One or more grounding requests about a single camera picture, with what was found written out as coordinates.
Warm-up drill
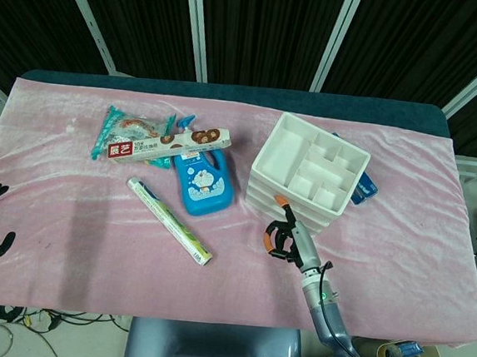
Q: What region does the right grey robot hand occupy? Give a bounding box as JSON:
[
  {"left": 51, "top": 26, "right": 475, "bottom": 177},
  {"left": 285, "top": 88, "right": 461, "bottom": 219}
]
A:
[{"left": 261, "top": 194, "right": 332, "bottom": 279}]

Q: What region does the clear plastic compartment box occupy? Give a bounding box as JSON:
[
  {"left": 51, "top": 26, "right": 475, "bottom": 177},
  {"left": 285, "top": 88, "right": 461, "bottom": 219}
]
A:
[{"left": 246, "top": 171, "right": 340, "bottom": 229}]

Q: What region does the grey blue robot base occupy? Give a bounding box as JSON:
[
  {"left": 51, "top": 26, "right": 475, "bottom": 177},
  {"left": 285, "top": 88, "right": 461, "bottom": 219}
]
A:
[{"left": 122, "top": 314, "right": 308, "bottom": 357}]

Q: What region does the white plastic drawer organizer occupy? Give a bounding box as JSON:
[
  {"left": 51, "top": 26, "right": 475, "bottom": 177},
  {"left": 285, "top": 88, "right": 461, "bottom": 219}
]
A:
[{"left": 244, "top": 108, "right": 375, "bottom": 240}]

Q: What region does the blue toothpaste box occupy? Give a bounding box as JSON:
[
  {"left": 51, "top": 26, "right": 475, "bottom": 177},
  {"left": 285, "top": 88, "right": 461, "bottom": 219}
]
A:
[{"left": 326, "top": 131, "right": 383, "bottom": 207}]

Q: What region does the blue cartoon detergent bottle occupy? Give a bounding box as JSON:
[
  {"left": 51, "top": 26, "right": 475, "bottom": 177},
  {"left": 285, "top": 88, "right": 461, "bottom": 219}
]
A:
[{"left": 167, "top": 114, "right": 243, "bottom": 220}]

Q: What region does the pink velvet cloth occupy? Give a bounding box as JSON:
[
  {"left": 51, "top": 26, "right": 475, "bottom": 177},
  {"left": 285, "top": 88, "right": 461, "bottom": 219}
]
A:
[{"left": 0, "top": 75, "right": 477, "bottom": 357}]

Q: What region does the green white toothpaste box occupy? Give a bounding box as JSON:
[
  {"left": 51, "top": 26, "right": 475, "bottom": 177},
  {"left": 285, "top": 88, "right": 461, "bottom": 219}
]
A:
[{"left": 119, "top": 176, "right": 220, "bottom": 268}]

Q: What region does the beige tape roll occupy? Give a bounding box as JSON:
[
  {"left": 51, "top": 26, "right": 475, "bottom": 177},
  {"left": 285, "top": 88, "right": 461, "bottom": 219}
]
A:
[{"left": 375, "top": 340, "right": 407, "bottom": 357}]

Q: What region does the dark teal table pad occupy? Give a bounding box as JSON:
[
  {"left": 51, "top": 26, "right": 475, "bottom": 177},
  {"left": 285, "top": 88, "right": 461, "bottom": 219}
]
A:
[{"left": 17, "top": 67, "right": 457, "bottom": 142}]

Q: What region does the cookie print wrap box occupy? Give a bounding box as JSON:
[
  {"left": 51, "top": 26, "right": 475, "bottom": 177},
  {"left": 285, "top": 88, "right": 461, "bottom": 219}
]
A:
[{"left": 106, "top": 117, "right": 234, "bottom": 172}]

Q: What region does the teal snack bag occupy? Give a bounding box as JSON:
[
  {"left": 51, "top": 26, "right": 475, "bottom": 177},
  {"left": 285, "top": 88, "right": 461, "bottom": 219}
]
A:
[{"left": 89, "top": 103, "right": 177, "bottom": 169}]

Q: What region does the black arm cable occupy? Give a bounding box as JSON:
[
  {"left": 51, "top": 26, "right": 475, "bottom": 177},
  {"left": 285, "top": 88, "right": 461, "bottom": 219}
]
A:
[{"left": 311, "top": 259, "right": 385, "bottom": 357}]

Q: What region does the black floor cable tangle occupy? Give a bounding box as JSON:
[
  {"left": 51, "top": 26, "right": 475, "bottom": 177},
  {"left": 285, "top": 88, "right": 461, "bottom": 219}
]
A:
[{"left": 0, "top": 304, "right": 132, "bottom": 342}]

